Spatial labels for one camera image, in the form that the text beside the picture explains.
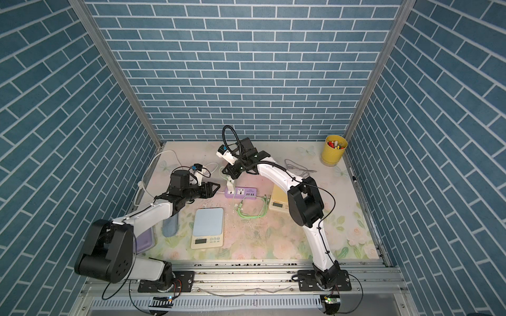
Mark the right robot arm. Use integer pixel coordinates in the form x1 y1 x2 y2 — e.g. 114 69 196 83
217 138 344 290

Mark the yellow pen cup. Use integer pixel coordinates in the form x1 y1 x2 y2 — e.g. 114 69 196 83
320 135 348 167

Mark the white charger adapter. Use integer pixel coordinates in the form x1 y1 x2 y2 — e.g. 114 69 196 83
227 176 235 195

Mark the aluminium rail frame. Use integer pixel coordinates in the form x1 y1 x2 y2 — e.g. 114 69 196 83
71 260 417 315

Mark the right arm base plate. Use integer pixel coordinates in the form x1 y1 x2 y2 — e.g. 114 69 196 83
292 270 352 292

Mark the purple case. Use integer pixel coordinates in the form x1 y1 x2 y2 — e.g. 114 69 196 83
137 228 155 254

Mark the grey blue case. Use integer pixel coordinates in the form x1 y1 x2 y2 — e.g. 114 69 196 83
162 214 179 238

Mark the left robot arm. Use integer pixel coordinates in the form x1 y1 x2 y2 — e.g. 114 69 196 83
75 169 220 292

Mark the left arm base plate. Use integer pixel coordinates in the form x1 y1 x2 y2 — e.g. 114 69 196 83
138 271 195 294

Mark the yellow electronic scale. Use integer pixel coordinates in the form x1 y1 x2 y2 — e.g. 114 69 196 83
269 185 289 214

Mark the green charging cable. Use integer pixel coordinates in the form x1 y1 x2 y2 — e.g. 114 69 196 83
236 195 271 220

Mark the white power strip cable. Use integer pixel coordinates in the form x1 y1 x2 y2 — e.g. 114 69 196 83
133 149 220 208

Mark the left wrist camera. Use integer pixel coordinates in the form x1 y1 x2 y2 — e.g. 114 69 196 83
192 163 204 186

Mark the blue electronic scale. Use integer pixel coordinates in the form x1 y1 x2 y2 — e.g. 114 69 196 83
191 208 224 250

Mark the purple power strip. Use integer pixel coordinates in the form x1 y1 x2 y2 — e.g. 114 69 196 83
224 187 257 200

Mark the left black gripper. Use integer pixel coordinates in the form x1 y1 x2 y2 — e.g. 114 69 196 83
181 181 220 203

